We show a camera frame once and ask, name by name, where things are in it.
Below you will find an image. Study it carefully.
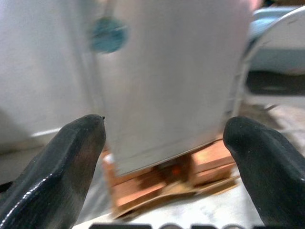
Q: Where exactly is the white curved metal frame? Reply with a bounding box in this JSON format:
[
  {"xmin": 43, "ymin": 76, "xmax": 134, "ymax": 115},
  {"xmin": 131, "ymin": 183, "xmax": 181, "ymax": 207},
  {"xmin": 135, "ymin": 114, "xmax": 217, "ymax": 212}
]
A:
[{"xmin": 232, "ymin": 4, "xmax": 305, "ymax": 120}]

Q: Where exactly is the white fridge cabinet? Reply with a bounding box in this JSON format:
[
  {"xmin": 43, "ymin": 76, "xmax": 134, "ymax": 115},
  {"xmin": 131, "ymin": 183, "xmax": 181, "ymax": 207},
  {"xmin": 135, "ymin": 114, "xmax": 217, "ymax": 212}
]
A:
[{"xmin": 71, "ymin": 0, "xmax": 117, "ymax": 167}]

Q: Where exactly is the red brick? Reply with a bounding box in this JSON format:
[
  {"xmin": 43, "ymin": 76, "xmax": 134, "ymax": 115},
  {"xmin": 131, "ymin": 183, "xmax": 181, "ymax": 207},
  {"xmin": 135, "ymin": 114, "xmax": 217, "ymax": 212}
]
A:
[
  {"xmin": 190, "ymin": 140, "xmax": 237, "ymax": 183},
  {"xmin": 112, "ymin": 175, "xmax": 169, "ymax": 212}
]

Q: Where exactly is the light blue plastic tub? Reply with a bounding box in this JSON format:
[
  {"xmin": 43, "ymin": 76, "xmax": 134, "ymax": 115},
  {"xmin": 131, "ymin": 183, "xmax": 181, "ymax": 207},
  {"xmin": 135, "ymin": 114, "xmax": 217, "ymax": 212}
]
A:
[{"xmin": 249, "ymin": 6, "xmax": 305, "ymax": 73}]

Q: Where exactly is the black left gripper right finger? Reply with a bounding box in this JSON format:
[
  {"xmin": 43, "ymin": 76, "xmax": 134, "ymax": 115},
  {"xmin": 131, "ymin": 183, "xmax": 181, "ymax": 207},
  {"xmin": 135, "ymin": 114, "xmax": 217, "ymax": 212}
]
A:
[{"xmin": 222, "ymin": 116, "xmax": 305, "ymax": 229}]

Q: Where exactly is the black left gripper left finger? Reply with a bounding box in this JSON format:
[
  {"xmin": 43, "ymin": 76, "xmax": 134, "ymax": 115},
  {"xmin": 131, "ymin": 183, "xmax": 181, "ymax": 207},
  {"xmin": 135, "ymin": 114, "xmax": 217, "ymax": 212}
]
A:
[{"xmin": 0, "ymin": 114, "xmax": 106, "ymax": 229}]

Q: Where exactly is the light blue fridge door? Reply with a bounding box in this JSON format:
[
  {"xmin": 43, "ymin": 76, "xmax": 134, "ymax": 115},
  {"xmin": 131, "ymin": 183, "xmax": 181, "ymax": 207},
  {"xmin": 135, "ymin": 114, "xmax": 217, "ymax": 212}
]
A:
[{"xmin": 104, "ymin": 0, "xmax": 253, "ymax": 176}]

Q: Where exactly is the round teal sticker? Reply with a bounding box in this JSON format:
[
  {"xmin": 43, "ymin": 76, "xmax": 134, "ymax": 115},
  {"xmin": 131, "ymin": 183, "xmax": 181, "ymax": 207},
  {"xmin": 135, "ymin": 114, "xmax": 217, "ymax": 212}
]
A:
[{"xmin": 89, "ymin": 18, "xmax": 130, "ymax": 54}]

